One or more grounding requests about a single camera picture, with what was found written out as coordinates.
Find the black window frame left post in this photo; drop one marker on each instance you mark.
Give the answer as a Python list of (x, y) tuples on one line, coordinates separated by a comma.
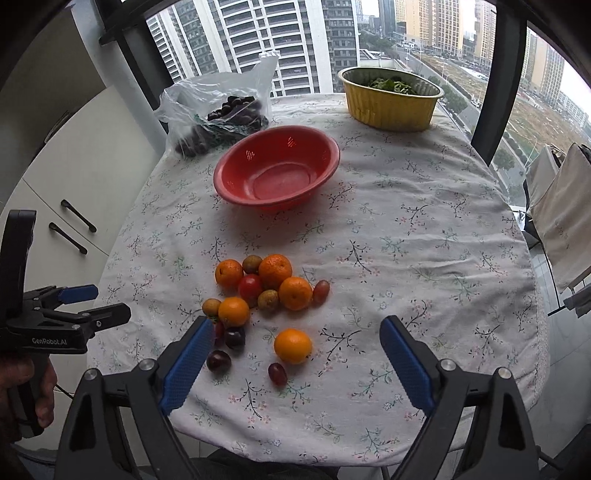
[(125, 22)]

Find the left hand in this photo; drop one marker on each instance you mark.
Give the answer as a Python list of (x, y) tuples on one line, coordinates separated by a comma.
[(27, 398)]

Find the white cabinet with black handles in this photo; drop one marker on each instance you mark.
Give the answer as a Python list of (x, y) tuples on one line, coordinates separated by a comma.
[(82, 185)]

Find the white cloth on rack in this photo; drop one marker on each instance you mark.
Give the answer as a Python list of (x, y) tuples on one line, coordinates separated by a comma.
[(559, 204)]

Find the clear plastic bag of chestnuts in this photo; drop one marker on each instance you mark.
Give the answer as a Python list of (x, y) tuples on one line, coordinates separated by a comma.
[(207, 112)]

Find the red plastic colander bowl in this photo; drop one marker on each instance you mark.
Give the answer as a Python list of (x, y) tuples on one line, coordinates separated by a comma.
[(277, 168)]

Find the smooth orange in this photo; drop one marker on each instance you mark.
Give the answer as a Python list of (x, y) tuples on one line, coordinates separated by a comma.
[(233, 312)]

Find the floral white tablecloth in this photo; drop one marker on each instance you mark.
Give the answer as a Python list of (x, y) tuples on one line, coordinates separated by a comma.
[(410, 225)]

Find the central red tomato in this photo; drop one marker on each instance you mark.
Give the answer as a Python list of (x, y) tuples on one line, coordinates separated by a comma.
[(249, 288)]

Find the brown longan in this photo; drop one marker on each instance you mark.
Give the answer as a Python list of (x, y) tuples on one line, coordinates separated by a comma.
[(210, 307), (268, 301), (250, 265)]

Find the lone front orange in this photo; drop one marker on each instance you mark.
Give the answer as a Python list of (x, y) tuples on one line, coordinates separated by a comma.
[(292, 346)]

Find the black window frame post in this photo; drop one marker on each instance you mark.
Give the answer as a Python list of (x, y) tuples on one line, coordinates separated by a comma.
[(125, 22), (504, 79)]

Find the red grape tomato front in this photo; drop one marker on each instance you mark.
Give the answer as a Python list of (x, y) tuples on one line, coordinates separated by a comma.
[(277, 374)]

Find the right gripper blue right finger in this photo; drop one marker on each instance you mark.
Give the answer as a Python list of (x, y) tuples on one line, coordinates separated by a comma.
[(500, 442)]

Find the bumpy top mandarin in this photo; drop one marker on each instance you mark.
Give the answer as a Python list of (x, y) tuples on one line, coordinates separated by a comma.
[(273, 270)]

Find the mandarin with stem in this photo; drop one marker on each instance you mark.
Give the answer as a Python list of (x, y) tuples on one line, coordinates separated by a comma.
[(228, 274)]

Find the dark cherry tomato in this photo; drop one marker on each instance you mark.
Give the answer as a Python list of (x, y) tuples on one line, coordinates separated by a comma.
[(218, 362), (234, 338)]

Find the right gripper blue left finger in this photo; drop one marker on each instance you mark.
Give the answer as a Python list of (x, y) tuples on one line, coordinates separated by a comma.
[(93, 443)]

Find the yellow foil container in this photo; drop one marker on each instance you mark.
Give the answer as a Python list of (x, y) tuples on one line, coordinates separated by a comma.
[(390, 100)]

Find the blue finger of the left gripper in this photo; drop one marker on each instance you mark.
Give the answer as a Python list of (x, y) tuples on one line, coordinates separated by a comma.
[(96, 319), (52, 297)]

